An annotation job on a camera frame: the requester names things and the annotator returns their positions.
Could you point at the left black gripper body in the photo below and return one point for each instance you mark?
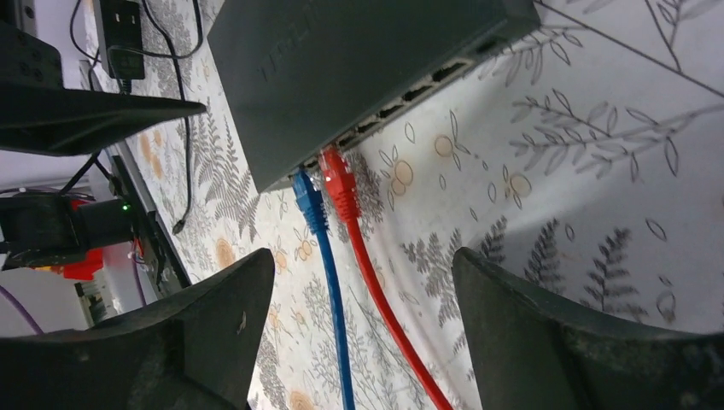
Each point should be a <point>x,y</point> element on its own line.
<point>25,58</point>

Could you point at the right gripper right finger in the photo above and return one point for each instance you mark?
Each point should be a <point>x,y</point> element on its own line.
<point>533,349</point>

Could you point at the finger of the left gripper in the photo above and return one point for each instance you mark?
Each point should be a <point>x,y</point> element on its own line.
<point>59,122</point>

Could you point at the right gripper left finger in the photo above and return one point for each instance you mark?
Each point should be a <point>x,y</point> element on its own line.
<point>195,349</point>

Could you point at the black network switch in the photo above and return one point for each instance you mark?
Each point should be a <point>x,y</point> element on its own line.
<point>301,75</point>

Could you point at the floral patterned table mat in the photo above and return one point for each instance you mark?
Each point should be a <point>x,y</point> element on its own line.
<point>588,158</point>

